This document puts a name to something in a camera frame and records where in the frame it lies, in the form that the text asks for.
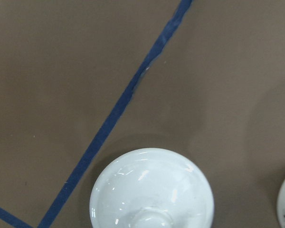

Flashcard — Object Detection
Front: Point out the white cup lid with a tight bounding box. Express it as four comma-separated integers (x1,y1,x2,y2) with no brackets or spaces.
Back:
89,148,214,228

